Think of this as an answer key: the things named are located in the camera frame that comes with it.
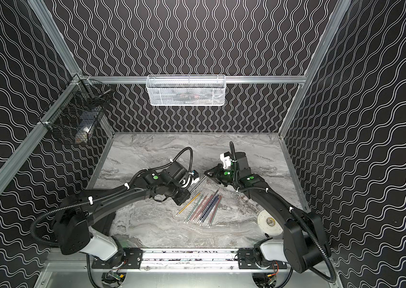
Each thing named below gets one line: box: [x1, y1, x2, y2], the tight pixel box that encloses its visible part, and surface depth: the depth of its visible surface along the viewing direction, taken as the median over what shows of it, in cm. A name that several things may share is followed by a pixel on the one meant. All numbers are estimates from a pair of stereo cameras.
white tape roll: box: [257, 210, 284, 236], surface depth 85 cm
